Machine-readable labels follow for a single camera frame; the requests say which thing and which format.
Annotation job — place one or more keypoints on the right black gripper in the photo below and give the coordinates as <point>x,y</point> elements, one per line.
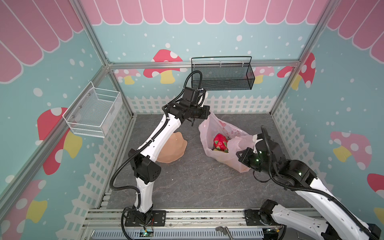
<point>245,156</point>

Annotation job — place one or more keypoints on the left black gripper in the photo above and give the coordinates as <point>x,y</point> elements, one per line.
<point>206,112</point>

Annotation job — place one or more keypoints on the pink printed plastic bag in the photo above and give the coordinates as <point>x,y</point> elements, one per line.
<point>238,140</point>

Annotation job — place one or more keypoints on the red dragon fruit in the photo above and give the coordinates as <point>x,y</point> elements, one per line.
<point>220,143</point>

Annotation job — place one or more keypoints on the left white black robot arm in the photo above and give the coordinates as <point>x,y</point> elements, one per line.
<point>187,106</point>

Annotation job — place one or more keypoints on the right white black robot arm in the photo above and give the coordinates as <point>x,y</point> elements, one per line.
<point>338,222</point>

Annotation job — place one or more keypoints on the tan wavy fruit plate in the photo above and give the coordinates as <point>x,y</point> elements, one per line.
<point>174,149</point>

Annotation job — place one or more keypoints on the black mesh wall basket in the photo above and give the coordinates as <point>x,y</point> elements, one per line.
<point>228,73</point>

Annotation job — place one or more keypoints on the white wire wall basket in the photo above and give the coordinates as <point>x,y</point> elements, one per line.
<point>93,112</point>

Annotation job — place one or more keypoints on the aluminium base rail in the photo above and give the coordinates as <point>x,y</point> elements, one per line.
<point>207,224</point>

